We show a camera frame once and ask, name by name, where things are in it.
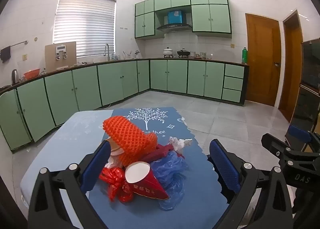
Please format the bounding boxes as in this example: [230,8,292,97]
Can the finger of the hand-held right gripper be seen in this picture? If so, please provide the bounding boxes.
[286,124,320,152]
[261,133,320,162]

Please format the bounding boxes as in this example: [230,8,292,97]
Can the brown cardboard appliance box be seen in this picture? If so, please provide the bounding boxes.
[45,42,77,73]

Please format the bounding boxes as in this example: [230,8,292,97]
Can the range hood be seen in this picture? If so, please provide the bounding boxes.
[156,11,192,33]

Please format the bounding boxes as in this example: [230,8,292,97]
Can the wooden door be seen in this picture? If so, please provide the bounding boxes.
[245,13,282,107]
[278,10,304,122]

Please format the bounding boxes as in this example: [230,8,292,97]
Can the dark towel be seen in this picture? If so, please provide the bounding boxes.
[0,46,12,63]

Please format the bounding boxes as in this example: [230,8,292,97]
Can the white tissue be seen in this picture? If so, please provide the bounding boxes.
[168,136,193,155]

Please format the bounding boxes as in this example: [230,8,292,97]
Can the green base cabinets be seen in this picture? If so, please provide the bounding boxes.
[0,58,250,152]

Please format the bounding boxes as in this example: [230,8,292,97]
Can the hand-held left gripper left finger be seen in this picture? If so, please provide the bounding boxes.
[27,140,112,229]

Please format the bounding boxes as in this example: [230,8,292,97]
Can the green wall cabinets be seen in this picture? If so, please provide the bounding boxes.
[134,0,233,40]

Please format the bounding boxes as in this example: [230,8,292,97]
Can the tan and white paper cup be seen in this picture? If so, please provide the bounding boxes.
[105,138,125,168]

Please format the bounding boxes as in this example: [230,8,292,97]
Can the light blue tablecloth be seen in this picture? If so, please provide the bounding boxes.
[20,110,115,209]

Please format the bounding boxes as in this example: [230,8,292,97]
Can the dark red scouring pad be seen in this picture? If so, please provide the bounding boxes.
[146,143,177,162]

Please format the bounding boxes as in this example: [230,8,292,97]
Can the metal towel rail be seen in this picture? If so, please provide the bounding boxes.
[0,40,28,51]

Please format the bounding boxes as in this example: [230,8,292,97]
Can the blue plastic bag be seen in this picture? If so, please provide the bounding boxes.
[150,149,190,211]

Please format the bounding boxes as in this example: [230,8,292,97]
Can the red paper cup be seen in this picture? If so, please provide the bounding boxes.
[124,161,170,201]

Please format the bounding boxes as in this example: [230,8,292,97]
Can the white window blind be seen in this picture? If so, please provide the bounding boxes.
[52,0,117,58]

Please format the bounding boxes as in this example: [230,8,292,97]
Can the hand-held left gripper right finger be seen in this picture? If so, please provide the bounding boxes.
[209,139,294,229]

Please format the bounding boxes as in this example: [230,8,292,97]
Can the orange foam fruit net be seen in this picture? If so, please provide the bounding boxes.
[102,116,158,167]

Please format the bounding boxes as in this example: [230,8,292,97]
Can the red plastic bag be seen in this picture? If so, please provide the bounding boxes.
[99,166,135,203]

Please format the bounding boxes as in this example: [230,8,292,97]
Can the black glass door cabinet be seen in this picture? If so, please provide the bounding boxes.
[287,37,320,152]

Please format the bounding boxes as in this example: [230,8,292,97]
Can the blue tree print table runner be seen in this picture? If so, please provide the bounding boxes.
[89,107,232,229]

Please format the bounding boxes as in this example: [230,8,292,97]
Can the blue box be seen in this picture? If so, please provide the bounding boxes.
[167,11,182,23]

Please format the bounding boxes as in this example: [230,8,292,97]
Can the orange plastic basin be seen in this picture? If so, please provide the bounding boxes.
[23,68,41,80]

